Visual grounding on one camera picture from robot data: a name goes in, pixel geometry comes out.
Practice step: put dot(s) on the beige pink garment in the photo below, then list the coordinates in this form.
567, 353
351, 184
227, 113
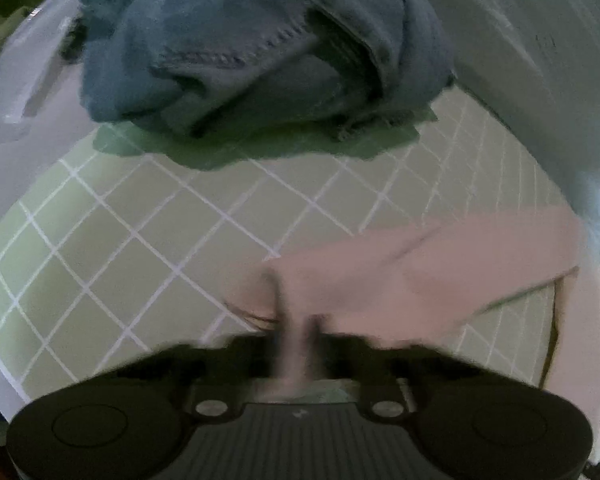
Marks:
430, 270

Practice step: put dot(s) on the translucent plastic sheet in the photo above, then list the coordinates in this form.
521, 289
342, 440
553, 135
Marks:
25, 75

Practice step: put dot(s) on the light blue printed bedsheet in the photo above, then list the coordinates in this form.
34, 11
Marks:
530, 60

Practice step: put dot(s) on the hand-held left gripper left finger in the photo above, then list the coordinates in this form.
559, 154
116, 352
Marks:
260, 360

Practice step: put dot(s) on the blue denim jeans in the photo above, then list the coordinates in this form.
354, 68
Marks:
260, 40

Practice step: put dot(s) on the green cloth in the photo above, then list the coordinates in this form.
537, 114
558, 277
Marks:
10, 5

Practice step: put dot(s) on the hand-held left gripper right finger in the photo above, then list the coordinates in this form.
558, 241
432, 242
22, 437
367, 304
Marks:
325, 355

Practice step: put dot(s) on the green grid mat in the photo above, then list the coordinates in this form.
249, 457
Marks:
155, 240

